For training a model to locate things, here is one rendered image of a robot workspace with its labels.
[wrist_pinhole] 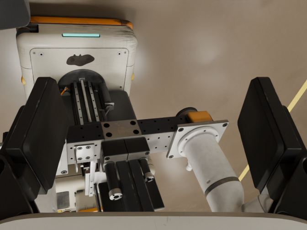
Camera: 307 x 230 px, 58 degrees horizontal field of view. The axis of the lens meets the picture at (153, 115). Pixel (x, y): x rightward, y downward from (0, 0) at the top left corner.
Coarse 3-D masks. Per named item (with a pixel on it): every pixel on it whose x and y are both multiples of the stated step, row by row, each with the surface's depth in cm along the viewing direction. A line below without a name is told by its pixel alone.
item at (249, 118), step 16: (256, 80) 12; (256, 96) 11; (272, 96) 11; (240, 112) 13; (256, 112) 11; (272, 112) 10; (288, 112) 11; (240, 128) 13; (256, 128) 11; (272, 128) 10; (288, 128) 10; (256, 144) 11; (272, 144) 10; (288, 144) 9; (256, 160) 11; (272, 160) 10; (288, 160) 10; (256, 176) 11; (272, 176) 10; (288, 176) 9; (272, 192) 10
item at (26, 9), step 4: (24, 0) 58; (28, 0) 66; (24, 4) 58; (28, 4) 63; (24, 8) 59; (28, 8) 61; (28, 12) 60; (28, 16) 60; (28, 20) 61; (24, 24) 61
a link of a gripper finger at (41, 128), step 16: (48, 80) 12; (32, 96) 11; (48, 96) 11; (32, 112) 10; (48, 112) 11; (64, 112) 13; (16, 128) 10; (32, 128) 10; (48, 128) 11; (64, 128) 13; (16, 144) 9; (32, 144) 10; (48, 144) 11; (16, 160) 10; (32, 160) 10; (48, 160) 11; (32, 176) 10; (48, 176) 11; (32, 192) 10
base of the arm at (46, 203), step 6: (60, 162) 67; (54, 180) 62; (54, 186) 61; (48, 192) 57; (54, 192) 59; (42, 198) 55; (48, 198) 56; (54, 198) 58; (42, 204) 54; (48, 204) 55; (54, 204) 57; (42, 210) 53; (48, 210) 54; (54, 210) 56
